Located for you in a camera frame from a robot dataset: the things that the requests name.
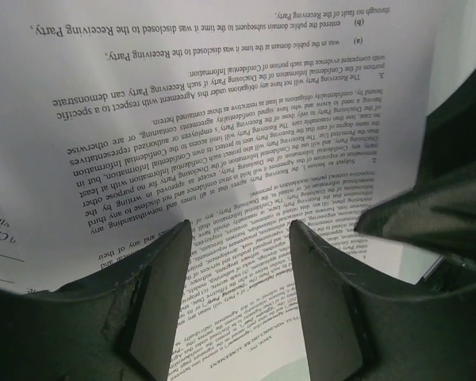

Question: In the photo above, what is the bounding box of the sparse text paper sheet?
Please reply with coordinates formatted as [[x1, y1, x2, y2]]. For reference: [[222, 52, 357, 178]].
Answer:
[[0, 207, 36, 294]]

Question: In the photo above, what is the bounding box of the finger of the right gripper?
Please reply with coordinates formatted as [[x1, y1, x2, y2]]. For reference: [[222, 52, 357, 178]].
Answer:
[[356, 161, 476, 268]]

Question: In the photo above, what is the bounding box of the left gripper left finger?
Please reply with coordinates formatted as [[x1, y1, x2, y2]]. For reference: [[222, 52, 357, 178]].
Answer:
[[0, 221, 192, 380]]

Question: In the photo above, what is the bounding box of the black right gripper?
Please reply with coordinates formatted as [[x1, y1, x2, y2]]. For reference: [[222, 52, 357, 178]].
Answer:
[[426, 69, 476, 167]]

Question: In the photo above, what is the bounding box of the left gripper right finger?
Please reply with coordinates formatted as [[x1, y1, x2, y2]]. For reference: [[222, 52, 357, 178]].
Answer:
[[290, 221, 476, 380]]

